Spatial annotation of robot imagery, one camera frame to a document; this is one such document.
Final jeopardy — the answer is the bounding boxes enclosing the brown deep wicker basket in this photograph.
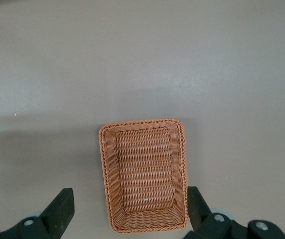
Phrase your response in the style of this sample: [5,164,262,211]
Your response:
[98,118,190,234]

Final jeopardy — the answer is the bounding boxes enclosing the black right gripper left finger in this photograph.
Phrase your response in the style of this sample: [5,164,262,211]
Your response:
[0,187,75,239]

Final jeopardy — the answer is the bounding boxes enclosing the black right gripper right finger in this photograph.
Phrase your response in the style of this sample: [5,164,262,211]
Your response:
[186,186,285,239]

